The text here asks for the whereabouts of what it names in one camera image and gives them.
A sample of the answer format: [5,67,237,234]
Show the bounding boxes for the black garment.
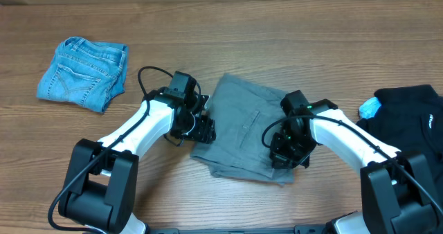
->
[356,84,442,194]

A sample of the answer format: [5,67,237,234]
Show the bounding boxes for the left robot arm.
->
[48,71,216,233]

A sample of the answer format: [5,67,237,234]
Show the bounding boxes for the light blue cloth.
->
[359,97,381,119]

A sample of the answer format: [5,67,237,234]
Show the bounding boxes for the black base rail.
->
[145,224,328,234]

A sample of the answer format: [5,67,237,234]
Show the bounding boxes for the grey shorts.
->
[190,73,294,185]

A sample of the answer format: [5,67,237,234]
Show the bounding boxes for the folded blue denim jeans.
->
[36,37,129,114]

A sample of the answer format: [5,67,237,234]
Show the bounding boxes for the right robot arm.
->
[267,91,442,234]

